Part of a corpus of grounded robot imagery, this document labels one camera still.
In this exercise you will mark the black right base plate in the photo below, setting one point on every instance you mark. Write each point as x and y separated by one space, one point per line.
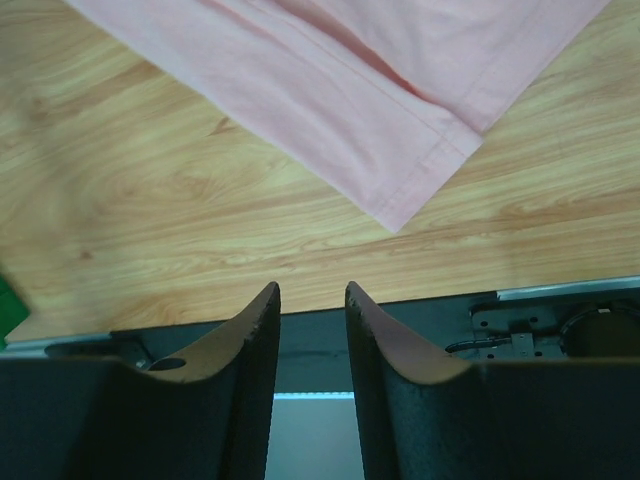
557 328

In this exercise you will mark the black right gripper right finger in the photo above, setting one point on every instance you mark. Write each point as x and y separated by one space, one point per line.
423 413

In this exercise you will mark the green plastic bin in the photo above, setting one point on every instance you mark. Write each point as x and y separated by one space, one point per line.
13 311

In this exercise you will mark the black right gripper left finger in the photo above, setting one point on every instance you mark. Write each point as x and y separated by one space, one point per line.
203 412

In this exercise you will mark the pink t-shirt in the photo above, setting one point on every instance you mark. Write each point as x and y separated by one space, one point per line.
384 100

